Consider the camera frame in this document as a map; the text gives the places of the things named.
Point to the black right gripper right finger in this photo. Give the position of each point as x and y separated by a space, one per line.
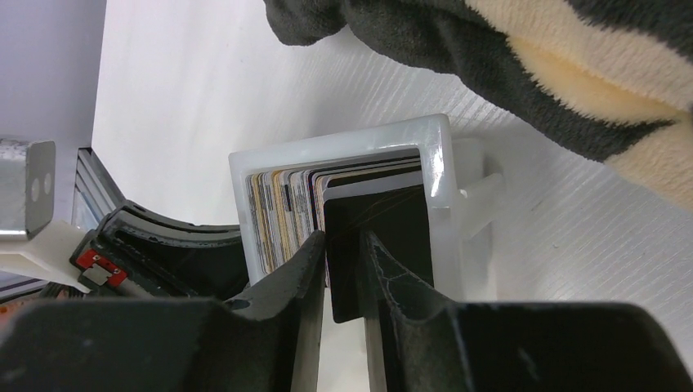
420 340

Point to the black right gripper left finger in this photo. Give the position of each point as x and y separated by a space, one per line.
265 339

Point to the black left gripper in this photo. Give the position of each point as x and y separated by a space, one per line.
135 252

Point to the white plastic card tray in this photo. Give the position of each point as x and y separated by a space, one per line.
461 199

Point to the aluminium frame rail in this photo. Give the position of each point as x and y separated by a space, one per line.
95 192

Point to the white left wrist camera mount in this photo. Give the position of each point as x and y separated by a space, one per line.
32 243

